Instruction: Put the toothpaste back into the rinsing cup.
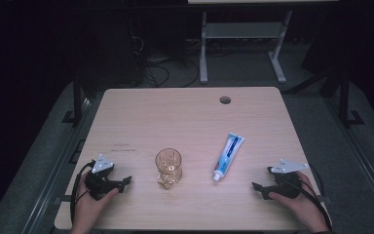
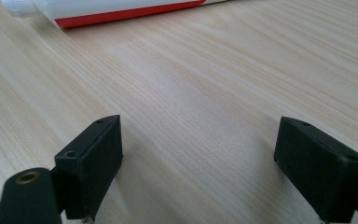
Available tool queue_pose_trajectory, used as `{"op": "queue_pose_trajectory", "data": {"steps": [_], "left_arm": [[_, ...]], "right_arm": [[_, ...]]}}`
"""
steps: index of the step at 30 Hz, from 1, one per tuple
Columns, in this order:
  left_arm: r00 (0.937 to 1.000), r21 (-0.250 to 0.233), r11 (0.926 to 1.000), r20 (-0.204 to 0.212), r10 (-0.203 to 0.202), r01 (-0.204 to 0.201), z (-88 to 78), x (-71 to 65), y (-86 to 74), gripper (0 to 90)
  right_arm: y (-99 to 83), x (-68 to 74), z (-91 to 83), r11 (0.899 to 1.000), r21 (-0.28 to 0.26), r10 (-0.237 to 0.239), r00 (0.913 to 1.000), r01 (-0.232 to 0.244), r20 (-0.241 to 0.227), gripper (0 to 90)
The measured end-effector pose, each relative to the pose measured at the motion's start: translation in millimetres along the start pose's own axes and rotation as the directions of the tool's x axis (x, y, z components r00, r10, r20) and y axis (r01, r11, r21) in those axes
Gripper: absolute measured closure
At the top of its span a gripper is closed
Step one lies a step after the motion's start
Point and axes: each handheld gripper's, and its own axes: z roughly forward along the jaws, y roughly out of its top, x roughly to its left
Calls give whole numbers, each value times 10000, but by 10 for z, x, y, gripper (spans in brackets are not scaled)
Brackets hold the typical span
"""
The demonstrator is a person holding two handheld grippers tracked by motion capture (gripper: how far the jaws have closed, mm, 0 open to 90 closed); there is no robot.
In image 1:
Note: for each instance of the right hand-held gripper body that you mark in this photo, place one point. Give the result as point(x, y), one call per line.
point(287, 187)

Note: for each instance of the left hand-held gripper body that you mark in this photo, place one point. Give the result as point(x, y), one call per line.
point(98, 182)

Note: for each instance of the white blue toothpaste tube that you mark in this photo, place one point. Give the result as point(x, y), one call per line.
point(229, 156)

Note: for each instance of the clear amber glass cup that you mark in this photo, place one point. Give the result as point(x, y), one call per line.
point(169, 169)

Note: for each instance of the person's left hand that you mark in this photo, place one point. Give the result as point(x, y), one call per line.
point(86, 208)

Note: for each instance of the person's right hand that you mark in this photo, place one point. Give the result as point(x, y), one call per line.
point(306, 208)

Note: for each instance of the black metal stand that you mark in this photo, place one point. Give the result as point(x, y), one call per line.
point(344, 100)
point(77, 100)

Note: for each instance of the grey metal floor rail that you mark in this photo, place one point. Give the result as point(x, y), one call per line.
point(366, 169)
point(55, 169)

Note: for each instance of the white metal table frame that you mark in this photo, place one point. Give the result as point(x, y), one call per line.
point(242, 31)

